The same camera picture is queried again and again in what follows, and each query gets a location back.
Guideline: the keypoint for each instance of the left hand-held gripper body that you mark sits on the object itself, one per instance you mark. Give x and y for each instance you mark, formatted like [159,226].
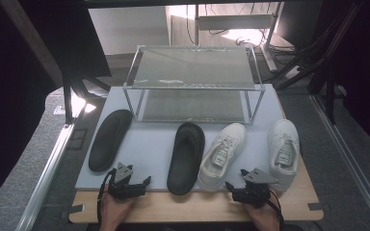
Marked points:
[123,189]

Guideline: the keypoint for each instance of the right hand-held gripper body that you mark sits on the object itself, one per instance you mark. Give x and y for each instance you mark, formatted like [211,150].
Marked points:
[253,192]

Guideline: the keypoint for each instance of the white sneaker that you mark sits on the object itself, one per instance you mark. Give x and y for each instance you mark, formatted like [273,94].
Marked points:
[221,157]
[284,150]

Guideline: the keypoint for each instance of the black slipper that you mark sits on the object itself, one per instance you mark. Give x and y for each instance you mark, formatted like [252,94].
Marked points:
[186,157]
[109,141]

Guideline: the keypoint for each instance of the two-tier metal shoe rack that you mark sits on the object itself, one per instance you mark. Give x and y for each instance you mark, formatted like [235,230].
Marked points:
[192,67]

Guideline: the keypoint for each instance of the person's right hand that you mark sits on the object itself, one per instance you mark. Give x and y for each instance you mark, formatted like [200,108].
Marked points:
[265,218]

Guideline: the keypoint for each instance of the light grey board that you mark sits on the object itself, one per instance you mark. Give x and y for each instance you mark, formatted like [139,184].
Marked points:
[151,150]

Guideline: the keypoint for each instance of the black tape piece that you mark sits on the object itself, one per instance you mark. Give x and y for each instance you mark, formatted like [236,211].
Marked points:
[74,210]
[318,207]

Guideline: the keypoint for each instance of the black tripod stand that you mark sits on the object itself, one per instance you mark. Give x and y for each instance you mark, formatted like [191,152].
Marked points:
[67,102]

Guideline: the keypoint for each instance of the black metal stand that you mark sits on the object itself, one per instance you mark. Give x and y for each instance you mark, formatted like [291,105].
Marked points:
[329,73]

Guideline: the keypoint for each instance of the brown diagonal beam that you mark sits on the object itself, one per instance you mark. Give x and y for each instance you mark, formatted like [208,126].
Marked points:
[35,41]

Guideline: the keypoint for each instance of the aluminium rail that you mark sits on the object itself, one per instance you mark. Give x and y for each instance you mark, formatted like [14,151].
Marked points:
[45,179]
[350,160]

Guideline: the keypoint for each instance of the white metal frame desk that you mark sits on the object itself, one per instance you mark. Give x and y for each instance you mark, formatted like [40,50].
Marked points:
[231,22]

